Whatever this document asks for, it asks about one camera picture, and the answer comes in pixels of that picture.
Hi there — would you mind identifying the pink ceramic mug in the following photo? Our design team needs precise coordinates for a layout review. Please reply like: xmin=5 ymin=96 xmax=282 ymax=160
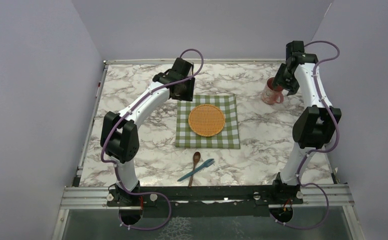
xmin=261 ymin=77 xmax=284 ymax=105

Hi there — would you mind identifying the orange woven plate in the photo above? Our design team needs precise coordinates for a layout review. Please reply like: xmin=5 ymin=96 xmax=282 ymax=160
xmin=188 ymin=104 xmax=226 ymax=137

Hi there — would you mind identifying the green white checkered cloth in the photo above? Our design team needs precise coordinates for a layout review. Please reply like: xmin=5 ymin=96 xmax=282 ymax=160
xmin=175 ymin=94 xmax=240 ymax=149

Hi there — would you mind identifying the brown handled utensil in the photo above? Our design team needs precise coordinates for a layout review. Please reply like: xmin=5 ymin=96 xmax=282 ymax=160
xmin=188 ymin=151 xmax=201 ymax=188

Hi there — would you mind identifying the blue handled utensil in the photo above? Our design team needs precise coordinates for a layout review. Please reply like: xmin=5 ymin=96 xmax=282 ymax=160
xmin=177 ymin=158 xmax=215 ymax=182

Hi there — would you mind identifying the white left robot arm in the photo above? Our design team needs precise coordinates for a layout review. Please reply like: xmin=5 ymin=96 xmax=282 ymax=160
xmin=100 ymin=57 xmax=196 ymax=206

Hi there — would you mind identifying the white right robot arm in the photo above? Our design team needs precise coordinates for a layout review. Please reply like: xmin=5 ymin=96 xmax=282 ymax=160
xmin=270 ymin=40 xmax=342 ymax=204

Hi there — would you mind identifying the aluminium mounting rail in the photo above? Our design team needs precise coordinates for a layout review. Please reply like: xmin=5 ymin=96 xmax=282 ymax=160
xmin=60 ymin=184 xmax=354 ymax=210

